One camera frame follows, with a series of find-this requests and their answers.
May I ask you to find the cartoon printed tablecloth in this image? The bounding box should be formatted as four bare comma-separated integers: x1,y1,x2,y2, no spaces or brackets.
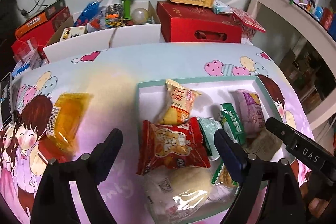
13,43,313,223

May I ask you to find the colourful toy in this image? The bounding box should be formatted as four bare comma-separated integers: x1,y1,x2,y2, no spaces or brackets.
105,4,125,28

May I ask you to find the white cardboard box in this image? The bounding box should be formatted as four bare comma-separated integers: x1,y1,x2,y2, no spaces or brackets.
43,1,165,63

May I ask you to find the red patterned snack packet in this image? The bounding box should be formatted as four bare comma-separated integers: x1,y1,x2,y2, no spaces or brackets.
137,117,210,175

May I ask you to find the white green drink pouch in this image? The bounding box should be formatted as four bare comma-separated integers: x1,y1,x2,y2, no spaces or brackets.
220,103,246,145

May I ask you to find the blue bead bottle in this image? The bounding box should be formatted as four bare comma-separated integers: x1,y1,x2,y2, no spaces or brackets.
73,0,103,27

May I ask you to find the dark red snack packet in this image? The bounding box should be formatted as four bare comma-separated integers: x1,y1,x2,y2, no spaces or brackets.
38,136,71,163

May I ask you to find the large red gift box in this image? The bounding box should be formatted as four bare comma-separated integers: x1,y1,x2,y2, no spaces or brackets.
157,2,242,43

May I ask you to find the orange black box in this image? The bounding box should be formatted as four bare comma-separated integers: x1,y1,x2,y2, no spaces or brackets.
15,0,66,38

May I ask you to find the clear round bun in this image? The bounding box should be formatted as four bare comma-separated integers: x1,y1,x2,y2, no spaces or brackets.
142,167,214,224

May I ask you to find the purple snack packet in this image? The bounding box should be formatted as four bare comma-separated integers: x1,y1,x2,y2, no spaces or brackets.
234,89,265,138

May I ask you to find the orange transparent snack packet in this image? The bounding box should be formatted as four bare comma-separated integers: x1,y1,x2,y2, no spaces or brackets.
46,93,93,156

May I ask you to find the smartphone on stand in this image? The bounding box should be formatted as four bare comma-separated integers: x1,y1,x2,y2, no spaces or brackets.
1,72,14,129

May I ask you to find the person's hand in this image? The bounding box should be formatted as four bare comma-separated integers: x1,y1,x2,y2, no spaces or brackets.
299,171,335,223

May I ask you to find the red box left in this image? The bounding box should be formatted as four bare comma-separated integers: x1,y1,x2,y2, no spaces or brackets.
11,6,71,55

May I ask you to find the beige label snack packet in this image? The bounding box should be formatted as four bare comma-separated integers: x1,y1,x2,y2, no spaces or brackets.
243,128,282,161

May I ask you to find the red patterned bag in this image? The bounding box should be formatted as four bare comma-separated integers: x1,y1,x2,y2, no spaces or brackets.
231,7,266,40

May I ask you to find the teal white tray box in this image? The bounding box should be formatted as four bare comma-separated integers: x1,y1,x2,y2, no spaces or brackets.
136,76,281,223

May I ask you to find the clear ball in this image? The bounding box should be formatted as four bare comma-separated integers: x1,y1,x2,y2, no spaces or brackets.
131,8,149,24

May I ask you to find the green teal snack packet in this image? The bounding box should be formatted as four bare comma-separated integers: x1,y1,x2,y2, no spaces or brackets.
197,117,222,161

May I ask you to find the white shelf unit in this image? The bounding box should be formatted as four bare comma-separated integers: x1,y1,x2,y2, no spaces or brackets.
247,0,336,130

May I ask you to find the clear acrylic holder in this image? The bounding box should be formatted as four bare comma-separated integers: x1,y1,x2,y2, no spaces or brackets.
12,37,43,69

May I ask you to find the yellow egg roll snack packet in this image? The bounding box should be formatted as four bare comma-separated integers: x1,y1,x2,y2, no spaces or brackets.
157,79,202,125

